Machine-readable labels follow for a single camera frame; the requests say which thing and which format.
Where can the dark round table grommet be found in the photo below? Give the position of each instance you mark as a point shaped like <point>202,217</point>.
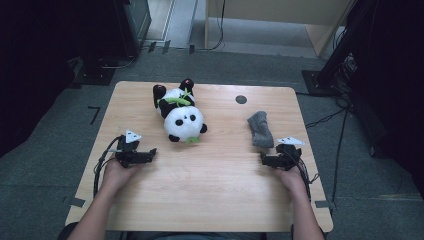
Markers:
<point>241,99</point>

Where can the light wooden cabinet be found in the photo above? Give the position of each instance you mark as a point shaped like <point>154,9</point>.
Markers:
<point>266,10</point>

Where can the person's right hand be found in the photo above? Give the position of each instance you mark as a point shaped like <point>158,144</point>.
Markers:
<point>293,180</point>

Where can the grey knitted sock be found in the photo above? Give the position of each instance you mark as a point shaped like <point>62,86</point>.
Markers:
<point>261,131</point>

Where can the person's left hand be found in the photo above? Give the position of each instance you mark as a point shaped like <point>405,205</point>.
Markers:
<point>116,176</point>

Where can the panda plush toy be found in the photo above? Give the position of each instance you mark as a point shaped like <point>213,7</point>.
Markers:
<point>183,123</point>

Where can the black chair armrest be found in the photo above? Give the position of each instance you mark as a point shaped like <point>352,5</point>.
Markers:
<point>66,233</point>

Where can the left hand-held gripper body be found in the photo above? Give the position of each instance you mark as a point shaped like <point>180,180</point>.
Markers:
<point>128,156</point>

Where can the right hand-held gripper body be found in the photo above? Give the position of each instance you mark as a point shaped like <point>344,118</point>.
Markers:
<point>287,158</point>

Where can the person's dark clothing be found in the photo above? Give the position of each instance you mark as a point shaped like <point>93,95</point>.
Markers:
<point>200,236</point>

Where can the dark curtain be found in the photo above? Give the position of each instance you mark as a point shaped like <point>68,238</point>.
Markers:
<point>40,66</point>
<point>393,83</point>

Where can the black metal stand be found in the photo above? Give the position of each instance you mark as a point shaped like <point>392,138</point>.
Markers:
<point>330,66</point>

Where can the angled black floor tape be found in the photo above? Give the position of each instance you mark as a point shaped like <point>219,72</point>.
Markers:
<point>95,115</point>

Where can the grey tape on table edge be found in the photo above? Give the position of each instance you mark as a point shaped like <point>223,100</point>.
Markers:
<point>322,204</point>
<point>77,202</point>

